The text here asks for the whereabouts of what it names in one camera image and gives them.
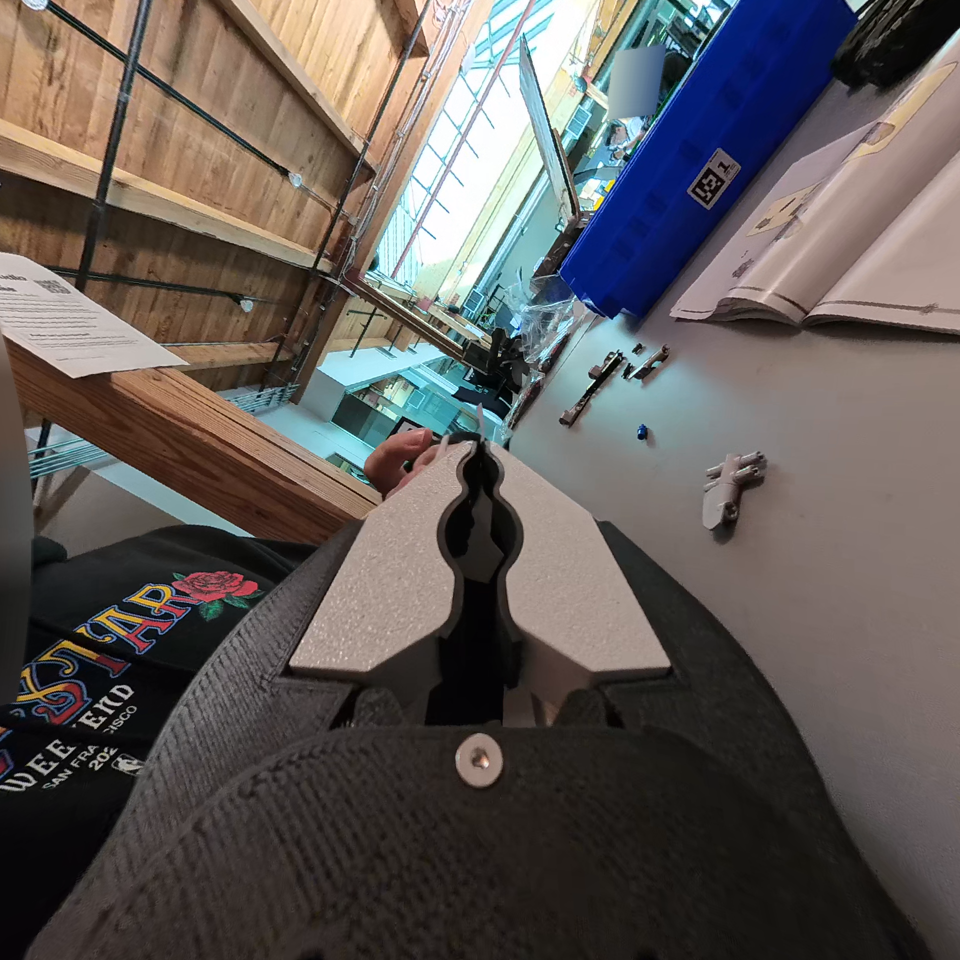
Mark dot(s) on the blue storage bin with tag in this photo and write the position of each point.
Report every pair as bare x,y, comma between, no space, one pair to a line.
675,150

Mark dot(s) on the black toy tyre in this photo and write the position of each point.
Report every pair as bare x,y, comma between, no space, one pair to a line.
877,52

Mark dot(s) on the wooden railing beam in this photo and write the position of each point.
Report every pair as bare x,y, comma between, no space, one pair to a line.
187,435

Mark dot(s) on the whiteboard easel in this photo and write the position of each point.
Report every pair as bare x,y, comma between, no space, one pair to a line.
547,135

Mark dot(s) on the white paper sheet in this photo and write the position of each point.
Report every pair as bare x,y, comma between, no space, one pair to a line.
75,322

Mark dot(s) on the grey toy panel piece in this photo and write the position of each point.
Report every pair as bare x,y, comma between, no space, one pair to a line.
724,499

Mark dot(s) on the person's left hand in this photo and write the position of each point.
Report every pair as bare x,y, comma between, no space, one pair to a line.
405,457

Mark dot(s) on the person's black hoodie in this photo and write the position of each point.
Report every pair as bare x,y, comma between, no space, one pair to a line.
112,675

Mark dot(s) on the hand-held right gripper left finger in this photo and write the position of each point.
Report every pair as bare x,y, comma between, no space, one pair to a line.
382,592

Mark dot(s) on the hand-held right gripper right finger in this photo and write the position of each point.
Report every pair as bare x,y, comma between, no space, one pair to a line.
585,600

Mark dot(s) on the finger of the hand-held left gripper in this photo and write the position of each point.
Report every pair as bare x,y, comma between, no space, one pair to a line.
484,547

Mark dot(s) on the instruction booklet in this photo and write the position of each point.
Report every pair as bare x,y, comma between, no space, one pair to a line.
862,225

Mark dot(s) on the dark grey toy beam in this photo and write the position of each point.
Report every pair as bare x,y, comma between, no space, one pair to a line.
592,390

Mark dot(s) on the clear plastic bags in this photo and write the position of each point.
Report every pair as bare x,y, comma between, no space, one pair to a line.
551,330

